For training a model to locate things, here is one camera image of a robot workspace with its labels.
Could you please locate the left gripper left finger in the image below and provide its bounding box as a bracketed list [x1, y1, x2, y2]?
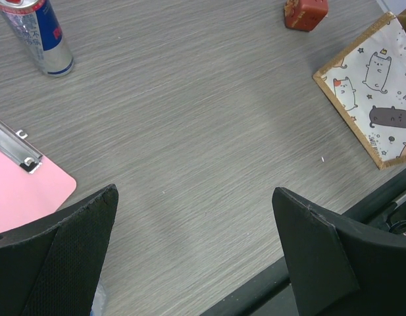
[0, 184, 118, 315]

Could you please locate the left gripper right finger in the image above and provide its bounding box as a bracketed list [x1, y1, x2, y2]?
[272, 188, 406, 315]

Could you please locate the Red Bull can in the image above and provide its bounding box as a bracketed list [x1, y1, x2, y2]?
[0, 0, 74, 77]

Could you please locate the cat print canvas bag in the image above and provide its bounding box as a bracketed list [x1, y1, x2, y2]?
[313, 10, 406, 169]

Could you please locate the pink clipboard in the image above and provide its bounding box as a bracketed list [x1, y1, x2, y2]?
[0, 120, 76, 234]

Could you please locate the red cube power adapter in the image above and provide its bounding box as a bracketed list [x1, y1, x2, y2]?
[284, 0, 329, 32]

